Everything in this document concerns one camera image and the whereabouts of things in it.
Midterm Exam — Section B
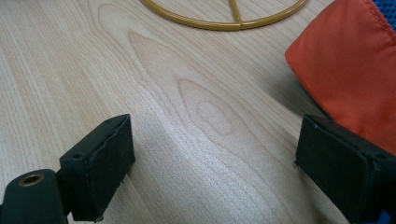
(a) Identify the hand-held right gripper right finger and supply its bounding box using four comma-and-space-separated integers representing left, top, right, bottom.
294, 114, 396, 224

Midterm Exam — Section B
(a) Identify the yellow ring hoop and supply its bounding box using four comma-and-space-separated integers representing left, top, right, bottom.
138, 0, 309, 32

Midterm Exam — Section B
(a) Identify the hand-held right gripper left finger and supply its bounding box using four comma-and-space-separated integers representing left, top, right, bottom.
59, 113, 136, 223

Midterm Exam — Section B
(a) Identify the blue mesh fabric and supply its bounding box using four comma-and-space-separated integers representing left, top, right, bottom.
372, 0, 396, 32

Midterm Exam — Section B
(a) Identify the orange cloth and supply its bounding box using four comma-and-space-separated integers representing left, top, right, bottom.
284, 0, 396, 156

